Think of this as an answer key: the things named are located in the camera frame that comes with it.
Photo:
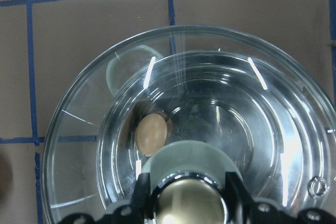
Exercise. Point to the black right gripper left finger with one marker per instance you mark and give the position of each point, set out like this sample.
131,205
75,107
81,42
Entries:
141,202

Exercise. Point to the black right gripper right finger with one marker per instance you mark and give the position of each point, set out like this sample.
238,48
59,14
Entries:
236,196

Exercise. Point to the beige egg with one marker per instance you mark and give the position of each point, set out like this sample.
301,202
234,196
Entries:
150,134

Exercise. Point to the glass pot lid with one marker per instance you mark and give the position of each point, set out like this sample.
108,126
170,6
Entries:
187,177

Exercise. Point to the steel pot with green body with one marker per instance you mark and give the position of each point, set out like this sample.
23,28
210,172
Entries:
269,120

